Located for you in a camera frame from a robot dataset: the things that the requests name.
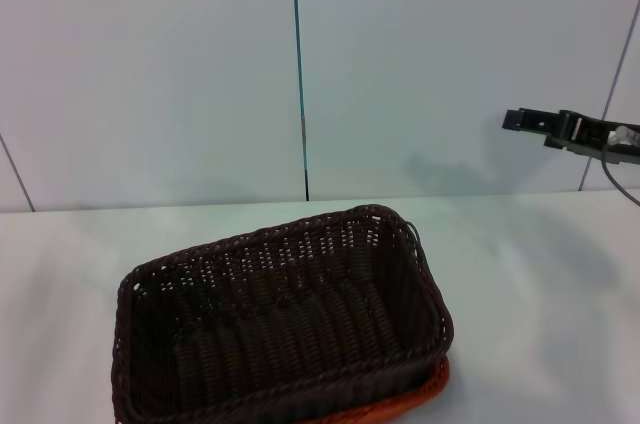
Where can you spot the dark brown woven basket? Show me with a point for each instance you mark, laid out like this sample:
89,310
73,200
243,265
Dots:
280,324

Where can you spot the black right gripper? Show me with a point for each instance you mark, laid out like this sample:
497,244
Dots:
590,139

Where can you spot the orange woven plastic basket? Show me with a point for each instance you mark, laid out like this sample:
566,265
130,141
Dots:
430,389

